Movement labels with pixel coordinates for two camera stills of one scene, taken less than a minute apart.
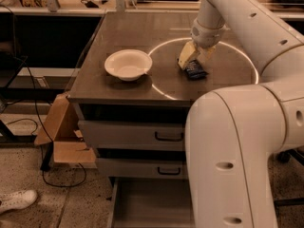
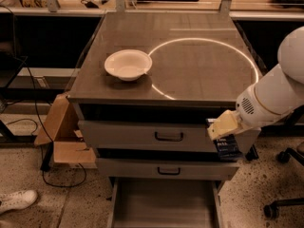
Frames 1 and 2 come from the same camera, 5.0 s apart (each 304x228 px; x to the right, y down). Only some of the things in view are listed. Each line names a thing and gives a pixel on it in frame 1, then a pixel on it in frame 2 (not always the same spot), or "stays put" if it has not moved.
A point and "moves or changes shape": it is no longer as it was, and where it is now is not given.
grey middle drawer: [143, 167] stays put
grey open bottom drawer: [152, 202] stays put
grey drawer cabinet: [131, 96] stays put
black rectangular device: [195, 71] moves or changes shape
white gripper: [205, 35] to [250, 108]
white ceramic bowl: [128, 65] stays put
